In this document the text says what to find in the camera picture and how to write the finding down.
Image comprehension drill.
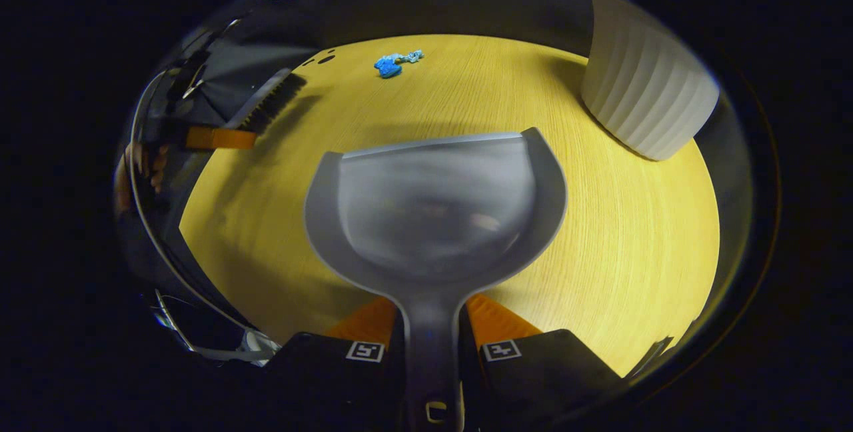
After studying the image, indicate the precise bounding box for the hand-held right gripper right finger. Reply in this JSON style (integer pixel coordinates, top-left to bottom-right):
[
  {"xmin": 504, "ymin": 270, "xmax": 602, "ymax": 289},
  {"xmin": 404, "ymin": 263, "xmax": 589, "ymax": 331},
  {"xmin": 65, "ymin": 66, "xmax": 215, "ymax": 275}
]
[{"xmin": 458, "ymin": 293, "xmax": 630, "ymax": 432}]

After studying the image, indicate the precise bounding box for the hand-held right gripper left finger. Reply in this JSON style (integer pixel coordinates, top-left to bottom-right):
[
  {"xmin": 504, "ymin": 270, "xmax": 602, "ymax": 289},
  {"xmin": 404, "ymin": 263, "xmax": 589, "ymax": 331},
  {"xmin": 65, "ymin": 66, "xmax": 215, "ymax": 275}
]
[{"xmin": 263, "ymin": 295, "xmax": 409, "ymax": 432}]

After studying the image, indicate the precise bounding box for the small grey broom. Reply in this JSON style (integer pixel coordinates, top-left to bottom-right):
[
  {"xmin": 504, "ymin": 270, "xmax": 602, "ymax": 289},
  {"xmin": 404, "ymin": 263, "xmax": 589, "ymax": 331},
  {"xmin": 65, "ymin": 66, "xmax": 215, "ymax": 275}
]
[{"xmin": 223, "ymin": 69, "xmax": 309, "ymax": 136}]

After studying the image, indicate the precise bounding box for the grey plastic dustpan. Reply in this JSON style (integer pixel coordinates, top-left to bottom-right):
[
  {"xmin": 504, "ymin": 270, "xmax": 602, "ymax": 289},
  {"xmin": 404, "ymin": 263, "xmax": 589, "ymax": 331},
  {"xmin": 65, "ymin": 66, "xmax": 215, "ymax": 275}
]
[{"xmin": 304, "ymin": 127, "xmax": 568, "ymax": 432}]

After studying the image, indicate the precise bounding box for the white ribbed garbage bin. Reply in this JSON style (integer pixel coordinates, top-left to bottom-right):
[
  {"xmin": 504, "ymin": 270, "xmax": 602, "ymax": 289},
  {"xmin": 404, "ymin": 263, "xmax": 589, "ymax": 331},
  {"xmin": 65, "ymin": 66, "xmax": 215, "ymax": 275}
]
[{"xmin": 580, "ymin": 0, "xmax": 720, "ymax": 161}]

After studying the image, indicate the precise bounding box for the black backdrop cloth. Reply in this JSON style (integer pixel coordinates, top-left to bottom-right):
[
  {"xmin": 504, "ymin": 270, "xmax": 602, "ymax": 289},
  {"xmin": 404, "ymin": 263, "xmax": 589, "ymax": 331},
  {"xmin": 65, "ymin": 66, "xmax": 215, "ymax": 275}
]
[{"xmin": 120, "ymin": 0, "xmax": 754, "ymax": 366}]

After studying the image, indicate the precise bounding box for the white cable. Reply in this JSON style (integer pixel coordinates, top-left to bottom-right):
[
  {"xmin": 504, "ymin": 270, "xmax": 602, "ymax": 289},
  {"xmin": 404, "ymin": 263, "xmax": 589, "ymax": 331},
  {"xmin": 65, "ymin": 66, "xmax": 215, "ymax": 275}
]
[{"xmin": 129, "ymin": 71, "xmax": 282, "ymax": 365}]

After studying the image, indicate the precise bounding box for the dark desk edge bracket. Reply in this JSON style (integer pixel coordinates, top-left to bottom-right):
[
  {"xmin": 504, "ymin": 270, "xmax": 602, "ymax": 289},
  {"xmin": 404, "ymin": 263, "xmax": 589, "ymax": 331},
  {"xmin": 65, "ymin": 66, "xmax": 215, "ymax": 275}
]
[{"xmin": 630, "ymin": 335, "xmax": 674, "ymax": 379}]

